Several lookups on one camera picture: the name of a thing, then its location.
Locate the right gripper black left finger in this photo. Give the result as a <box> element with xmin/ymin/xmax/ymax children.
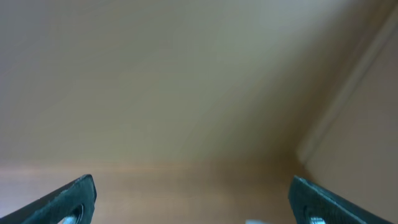
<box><xmin>1</xmin><ymin>174</ymin><xmax>97</xmax><ymax>224</ymax></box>

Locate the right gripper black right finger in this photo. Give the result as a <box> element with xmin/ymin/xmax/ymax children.
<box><xmin>288</xmin><ymin>176</ymin><xmax>392</xmax><ymax>224</ymax></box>

